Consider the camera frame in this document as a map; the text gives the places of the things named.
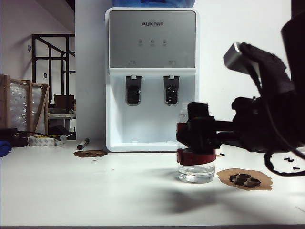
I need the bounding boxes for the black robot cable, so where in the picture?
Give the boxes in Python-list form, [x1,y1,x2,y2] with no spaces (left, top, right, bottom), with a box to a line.
[252,69,305,177]

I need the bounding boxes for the brown patch with dark lumps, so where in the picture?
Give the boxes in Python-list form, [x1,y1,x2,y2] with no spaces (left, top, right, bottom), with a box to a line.
[73,149,108,158]

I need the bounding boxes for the wooden crate with plastic wrap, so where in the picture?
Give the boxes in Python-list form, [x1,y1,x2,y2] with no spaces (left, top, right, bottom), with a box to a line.
[0,74,50,135]

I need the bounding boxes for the blue cloth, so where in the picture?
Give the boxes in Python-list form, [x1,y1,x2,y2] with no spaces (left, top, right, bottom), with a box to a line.
[0,140,12,158]

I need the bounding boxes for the white AUX water dispenser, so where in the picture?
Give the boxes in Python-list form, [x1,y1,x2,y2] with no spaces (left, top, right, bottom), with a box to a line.
[105,7,200,153]

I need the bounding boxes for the black marker pen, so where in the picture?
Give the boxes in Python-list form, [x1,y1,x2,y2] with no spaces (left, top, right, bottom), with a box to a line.
[77,137,91,151]

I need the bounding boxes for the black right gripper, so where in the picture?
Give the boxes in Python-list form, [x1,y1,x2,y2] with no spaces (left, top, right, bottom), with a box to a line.
[176,90,299,155]

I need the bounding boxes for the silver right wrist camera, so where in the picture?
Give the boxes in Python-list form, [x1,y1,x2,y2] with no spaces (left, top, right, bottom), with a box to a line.
[223,42,296,97]

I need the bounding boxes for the large brown patch, dark pieces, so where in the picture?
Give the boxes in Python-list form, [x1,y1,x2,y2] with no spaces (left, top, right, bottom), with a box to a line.
[216,168,273,191]

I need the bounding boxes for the black box device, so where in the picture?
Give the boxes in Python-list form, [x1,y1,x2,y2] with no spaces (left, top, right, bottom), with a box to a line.
[0,128,28,148]

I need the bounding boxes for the clear bottle with red belts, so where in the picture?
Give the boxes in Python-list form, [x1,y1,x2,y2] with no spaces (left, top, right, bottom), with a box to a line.
[176,102,216,184]

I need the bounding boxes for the black metal railing frame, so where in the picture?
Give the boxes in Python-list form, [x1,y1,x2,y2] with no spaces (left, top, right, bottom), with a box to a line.
[31,34,76,105]

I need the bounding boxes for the white tape roll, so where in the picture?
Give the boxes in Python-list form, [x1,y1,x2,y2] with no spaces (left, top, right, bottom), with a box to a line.
[27,134,68,147]

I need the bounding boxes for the blue water jug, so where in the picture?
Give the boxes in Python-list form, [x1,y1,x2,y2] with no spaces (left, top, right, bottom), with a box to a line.
[112,0,196,8]

